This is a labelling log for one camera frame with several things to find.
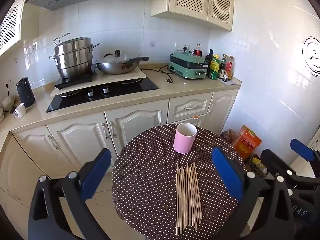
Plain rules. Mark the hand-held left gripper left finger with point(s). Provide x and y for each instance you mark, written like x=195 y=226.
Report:
x=96 y=172

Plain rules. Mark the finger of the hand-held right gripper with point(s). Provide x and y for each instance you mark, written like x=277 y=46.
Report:
x=301 y=150
x=275 y=160

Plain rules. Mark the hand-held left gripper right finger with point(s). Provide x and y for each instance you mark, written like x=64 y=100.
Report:
x=227 y=172

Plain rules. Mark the row of wooden chopsticks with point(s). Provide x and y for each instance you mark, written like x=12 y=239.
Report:
x=188 y=200

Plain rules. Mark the pink cup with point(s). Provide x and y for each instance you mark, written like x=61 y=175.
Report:
x=183 y=142

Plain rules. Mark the spotted snack packet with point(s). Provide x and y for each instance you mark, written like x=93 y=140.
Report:
x=256 y=166

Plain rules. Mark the orange rice bag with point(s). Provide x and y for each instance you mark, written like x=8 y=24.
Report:
x=246 y=143

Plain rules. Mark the cooking oil bottle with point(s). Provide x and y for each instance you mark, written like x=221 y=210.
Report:
x=228 y=136

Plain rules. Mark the brown polka dot tablecloth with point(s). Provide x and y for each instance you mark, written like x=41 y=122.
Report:
x=150 y=180

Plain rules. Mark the cream kitchen base cabinet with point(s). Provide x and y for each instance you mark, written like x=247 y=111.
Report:
x=140 y=120

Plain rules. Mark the black glass gas hob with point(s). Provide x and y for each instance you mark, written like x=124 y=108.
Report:
x=125 y=90

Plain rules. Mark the beige board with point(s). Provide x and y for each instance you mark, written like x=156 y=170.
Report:
x=112 y=80

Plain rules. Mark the black induction cooker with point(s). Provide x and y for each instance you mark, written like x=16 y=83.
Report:
x=75 y=81

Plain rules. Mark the white mug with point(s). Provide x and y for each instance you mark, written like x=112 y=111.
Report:
x=20 y=111

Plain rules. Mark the red label sauce bottle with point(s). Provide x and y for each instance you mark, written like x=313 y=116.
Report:
x=228 y=68

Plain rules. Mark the green yellow bottle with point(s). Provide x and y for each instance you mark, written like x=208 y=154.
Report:
x=214 y=67

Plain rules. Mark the steel wok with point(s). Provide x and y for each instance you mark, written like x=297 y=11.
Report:
x=115 y=68

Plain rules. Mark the dark sauce bottle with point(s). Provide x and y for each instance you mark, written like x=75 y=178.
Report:
x=222 y=66

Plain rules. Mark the black electric kettle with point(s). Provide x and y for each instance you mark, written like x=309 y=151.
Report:
x=25 y=92

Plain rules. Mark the stack of white bowls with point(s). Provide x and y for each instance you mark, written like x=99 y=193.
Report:
x=7 y=102

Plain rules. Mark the dark glass bottle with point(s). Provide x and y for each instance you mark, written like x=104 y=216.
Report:
x=209 y=60

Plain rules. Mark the stainless steel steamer pot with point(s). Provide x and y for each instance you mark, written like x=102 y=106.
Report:
x=72 y=60

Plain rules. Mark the green electric grill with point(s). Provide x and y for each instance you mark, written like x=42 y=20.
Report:
x=185 y=65

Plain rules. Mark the glass wok lid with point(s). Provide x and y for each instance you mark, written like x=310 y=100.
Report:
x=112 y=58

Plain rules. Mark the round white wall vent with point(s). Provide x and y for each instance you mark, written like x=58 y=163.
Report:
x=311 y=55

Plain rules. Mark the white wall socket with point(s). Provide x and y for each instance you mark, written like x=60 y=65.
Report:
x=181 y=47

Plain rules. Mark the cream lattice wall cabinet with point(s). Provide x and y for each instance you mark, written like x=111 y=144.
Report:
x=11 y=27
x=190 y=2

